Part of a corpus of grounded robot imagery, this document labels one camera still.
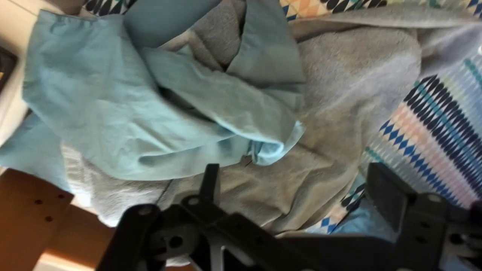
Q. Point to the wooden bunk bed frame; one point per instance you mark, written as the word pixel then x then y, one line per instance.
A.
pixel 39 225

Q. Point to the teal pillow under towel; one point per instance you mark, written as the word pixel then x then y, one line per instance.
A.
pixel 35 149

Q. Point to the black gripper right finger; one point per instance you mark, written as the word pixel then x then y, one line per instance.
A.
pixel 429 233

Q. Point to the light blue pillowcase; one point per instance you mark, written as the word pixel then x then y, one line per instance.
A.
pixel 167 88

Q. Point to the striped patterned bedspread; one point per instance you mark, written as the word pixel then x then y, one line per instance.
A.
pixel 437 135

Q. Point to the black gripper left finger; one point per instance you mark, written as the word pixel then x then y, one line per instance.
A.
pixel 196 228

